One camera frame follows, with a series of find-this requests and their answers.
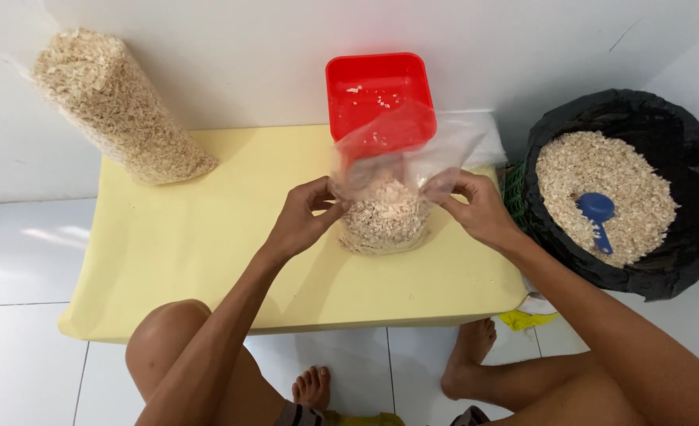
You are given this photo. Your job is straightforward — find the person's right hand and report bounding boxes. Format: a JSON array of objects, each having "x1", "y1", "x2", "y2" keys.
[{"x1": 422, "y1": 168, "x2": 525, "y2": 253}]

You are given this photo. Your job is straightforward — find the heap of loose wood shavings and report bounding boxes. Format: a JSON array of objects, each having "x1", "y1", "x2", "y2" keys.
[{"x1": 534, "y1": 130, "x2": 680, "y2": 269}]

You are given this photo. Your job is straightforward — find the yellow cloth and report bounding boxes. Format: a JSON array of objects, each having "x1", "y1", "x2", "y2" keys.
[{"x1": 498, "y1": 309, "x2": 558, "y2": 332}]

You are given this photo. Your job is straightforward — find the clear bag with wood shavings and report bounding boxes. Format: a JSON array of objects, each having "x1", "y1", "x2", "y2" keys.
[{"x1": 329, "y1": 99, "x2": 487, "y2": 256}]

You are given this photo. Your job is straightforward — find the green mesh basket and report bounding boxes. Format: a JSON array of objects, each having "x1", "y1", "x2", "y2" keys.
[{"x1": 502, "y1": 160, "x2": 530, "y2": 233}]

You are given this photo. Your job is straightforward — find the red square plastic container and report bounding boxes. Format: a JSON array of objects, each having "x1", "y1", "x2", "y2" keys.
[{"x1": 325, "y1": 52, "x2": 438, "y2": 162}]

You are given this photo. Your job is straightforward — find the person's patterned shorts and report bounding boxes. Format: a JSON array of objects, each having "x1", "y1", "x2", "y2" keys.
[{"x1": 274, "y1": 400, "x2": 492, "y2": 426}]

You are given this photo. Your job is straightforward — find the black plastic bin liner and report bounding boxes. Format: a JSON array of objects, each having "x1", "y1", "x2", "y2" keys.
[{"x1": 521, "y1": 89, "x2": 699, "y2": 303}]

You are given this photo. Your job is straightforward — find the person's left foot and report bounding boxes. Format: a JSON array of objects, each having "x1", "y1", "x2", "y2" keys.
[{"x1": 291, "y1": 365, "x2": 332, "y2": 413}]

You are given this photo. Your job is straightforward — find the person's right foot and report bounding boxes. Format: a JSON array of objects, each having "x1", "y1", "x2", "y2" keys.
[{"x1": 440, "y1": 318, "x2": 498, "y2": 401}]

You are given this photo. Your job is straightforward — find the person's left hand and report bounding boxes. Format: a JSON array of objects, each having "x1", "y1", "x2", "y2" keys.
[{"x1": 264, "y1": 176, "x2": 351, "y2": 265}]

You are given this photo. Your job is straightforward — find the person's foot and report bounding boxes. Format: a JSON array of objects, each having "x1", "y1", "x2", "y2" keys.
[
  {"x1": 440, "y1": 318, "x2": 498, "y2": 401},
  {"x1": 291, "y1": 365, "x2": 332, "y2": 413}
]

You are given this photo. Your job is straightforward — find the white crumpled plastic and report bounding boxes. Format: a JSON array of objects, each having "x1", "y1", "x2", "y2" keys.
[{"x1": 520, "y1": 276, "x2": 558, "y2": 316}]

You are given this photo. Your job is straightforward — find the blue plastic scoop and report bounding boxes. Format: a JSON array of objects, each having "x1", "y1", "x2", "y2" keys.
[{"x1": 575, "y1": 192, "x2": 617, "y2": 256}]

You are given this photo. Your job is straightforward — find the person's right leg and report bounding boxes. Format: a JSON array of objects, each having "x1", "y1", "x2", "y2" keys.
[{"x1": 480, "y1": 350, "x2": 649, "y2": 426}]

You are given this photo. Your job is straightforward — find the person's leg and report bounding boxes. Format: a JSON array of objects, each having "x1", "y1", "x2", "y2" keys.
[
  {"x1": 480, "y1": 350, "x2": 649, "y2": 426},
  {"x1": 125, "y1": 299, "x2": 291, "y2": 426}
]

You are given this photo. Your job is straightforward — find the full bag of wood shavings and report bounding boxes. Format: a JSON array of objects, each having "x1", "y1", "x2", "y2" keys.
[{"x1": 30, "y1": 27, "x2": 220, "y2": 187}]

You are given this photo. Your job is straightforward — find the person's left leg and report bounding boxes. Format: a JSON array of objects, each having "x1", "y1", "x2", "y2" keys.
[{"x1": 125, "y1": 299, "x2": 291, "y2": 426}]

